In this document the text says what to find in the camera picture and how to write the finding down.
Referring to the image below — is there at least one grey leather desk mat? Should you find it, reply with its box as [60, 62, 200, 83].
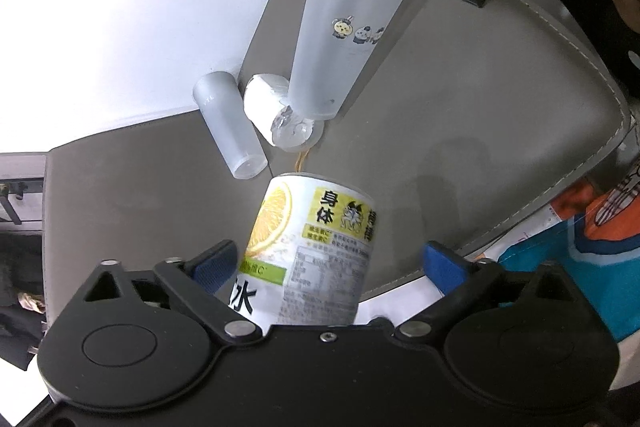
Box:
[42, 0, 631, 339]

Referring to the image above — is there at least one clear plastic lid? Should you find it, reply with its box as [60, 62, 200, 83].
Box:
[270, 106, 325, 152]

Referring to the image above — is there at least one orange and teal printed cloth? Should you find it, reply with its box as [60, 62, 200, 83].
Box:
[475, 157, 640, 344]

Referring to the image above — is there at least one large frosted cartoon print cup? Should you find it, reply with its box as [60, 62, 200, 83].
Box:
[289, 0, 414, 120]

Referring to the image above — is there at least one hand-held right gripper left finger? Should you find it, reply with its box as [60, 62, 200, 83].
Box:
[81, 241, 266, 344]

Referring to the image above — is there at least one lemon print drink can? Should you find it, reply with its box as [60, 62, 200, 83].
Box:
[235, 173, 377, 327]

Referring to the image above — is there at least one white printed paper sheet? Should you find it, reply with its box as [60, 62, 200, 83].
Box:
[475, 202, 571, 260]

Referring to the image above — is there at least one dark cloth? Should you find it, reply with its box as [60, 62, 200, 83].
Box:
[0, 234, 48, 370]

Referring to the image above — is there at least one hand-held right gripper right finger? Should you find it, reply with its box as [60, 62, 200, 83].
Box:
[395, 241, 582, 343]

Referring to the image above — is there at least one small frosted plastic cup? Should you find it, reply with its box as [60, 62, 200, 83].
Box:
[192, 72, 268, 180]

